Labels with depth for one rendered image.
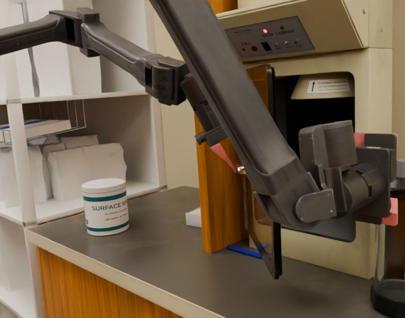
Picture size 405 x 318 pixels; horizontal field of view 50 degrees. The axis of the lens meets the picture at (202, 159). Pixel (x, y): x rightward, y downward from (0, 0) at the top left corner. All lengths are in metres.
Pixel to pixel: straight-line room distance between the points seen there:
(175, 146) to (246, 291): 1.12
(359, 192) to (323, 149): 0.07
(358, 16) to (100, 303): 0.95
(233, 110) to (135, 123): 1.63
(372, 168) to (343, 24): 0.30
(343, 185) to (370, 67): 0.37
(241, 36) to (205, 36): 0.45
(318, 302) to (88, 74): 1.48
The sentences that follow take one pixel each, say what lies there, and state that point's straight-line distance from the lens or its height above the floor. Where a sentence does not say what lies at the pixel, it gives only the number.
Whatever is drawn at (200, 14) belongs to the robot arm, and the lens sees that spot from 0.53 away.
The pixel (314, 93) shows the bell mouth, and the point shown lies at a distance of 0.98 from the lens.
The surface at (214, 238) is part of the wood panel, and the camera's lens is 1.12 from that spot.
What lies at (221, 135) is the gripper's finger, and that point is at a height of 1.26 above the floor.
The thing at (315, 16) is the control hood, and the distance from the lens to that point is 0.86.
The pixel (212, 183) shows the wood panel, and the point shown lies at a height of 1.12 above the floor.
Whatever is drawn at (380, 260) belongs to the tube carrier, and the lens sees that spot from 0.84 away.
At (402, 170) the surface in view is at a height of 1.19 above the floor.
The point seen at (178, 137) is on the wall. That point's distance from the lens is 1.91.
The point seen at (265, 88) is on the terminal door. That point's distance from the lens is 0.78.
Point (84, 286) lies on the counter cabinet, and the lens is 1.33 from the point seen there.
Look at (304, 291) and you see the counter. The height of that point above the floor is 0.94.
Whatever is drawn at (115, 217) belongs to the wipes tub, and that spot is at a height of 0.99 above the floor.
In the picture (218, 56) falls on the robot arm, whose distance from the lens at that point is 0.53.
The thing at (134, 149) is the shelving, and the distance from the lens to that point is 2.17.
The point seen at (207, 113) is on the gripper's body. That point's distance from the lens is 0.82.
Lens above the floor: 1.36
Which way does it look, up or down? 9 degrees down
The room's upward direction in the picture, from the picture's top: 4 degrees counter-clockwise
